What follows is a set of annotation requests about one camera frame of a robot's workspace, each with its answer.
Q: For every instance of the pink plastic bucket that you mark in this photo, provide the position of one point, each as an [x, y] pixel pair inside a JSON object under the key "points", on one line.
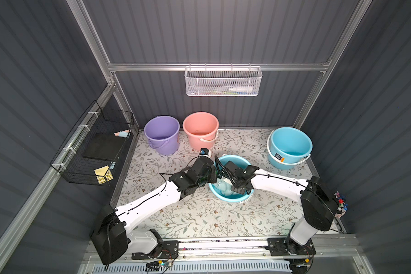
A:
{"points": [[201, 129]]}

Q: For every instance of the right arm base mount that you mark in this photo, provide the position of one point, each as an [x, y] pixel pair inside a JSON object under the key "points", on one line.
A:
{"points": [[282, 246]]}

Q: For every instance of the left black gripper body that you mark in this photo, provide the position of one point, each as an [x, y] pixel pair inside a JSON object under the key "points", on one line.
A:
{"points": [[209, 172]]}

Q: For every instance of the black wire wall basket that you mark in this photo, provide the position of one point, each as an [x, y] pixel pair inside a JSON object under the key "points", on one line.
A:
{"points": [[110, 119]]}

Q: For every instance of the white wire mesh basket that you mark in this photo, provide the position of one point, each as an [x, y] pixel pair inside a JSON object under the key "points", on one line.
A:
{"points": [[216, 81]]}

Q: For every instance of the mint green microfiber cloth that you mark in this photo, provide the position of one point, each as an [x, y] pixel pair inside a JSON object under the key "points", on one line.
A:
{"points": [[225, 187]]}

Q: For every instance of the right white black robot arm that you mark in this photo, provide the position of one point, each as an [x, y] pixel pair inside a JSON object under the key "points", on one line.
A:
{"points": [[320, 208]]}

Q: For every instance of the white bottle in basket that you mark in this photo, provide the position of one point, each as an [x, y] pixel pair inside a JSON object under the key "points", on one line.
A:
{"points": [[241, 89]]}

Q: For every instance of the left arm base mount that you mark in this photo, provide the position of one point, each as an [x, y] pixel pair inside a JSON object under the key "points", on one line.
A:
{"points": [[167, 249]]}

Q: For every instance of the black notebook in basket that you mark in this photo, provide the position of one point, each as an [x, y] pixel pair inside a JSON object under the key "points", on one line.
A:
{"points": [[104, 147]]}

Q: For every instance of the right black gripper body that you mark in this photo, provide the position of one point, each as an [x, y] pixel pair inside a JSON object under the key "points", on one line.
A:
{"points": [[229, 174]]}

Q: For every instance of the purple plastic bucket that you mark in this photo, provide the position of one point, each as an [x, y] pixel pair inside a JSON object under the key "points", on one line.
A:
{"points": [[162, 133]]}

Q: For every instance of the yellow sticky note pad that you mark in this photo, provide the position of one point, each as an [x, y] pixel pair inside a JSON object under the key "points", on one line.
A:
{"points": [[103, 175]]}

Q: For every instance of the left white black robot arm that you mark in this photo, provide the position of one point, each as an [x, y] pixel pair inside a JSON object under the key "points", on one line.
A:
{"points": [[113, 234]]}

